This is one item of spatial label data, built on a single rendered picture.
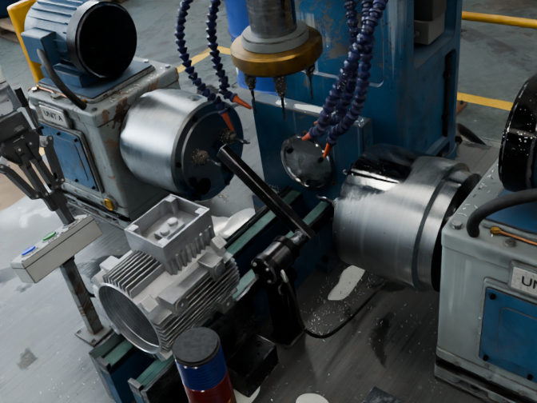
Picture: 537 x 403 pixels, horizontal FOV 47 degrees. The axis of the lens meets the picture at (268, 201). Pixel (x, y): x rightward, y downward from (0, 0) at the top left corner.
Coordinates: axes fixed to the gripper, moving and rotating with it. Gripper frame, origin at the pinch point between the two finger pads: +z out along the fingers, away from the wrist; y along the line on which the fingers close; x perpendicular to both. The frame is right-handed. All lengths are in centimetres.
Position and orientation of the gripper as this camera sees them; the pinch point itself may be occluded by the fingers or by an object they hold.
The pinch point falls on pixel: (60, 207)
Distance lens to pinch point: 131.9
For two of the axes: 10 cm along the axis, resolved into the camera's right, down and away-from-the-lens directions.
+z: 4.4, 8.4, 3.2
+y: 6.1, -5.4, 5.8
